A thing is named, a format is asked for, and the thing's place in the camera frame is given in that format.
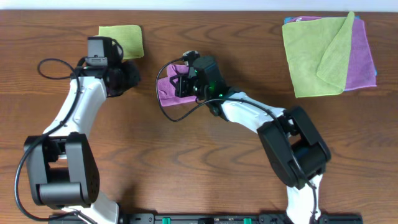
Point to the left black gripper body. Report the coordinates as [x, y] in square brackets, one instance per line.
[130, 74]

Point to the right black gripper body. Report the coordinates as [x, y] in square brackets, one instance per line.
[181, 88]

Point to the purple microfiber cloth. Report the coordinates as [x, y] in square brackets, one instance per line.
[166, 90]

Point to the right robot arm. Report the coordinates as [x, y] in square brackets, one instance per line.
[295, 149]

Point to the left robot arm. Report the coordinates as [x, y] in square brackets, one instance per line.
[60, 164]

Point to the folded green cloth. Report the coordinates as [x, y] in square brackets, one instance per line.
[128, 36]

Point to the blue cloth at bottom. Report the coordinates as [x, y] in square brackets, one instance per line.
[308, 18]

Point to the flat green cloth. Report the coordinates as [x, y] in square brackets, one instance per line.
[317, 53]

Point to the lower purple cloth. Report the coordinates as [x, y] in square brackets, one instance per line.
[361, 72]

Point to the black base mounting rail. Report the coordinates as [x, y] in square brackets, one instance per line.
[265, 218]

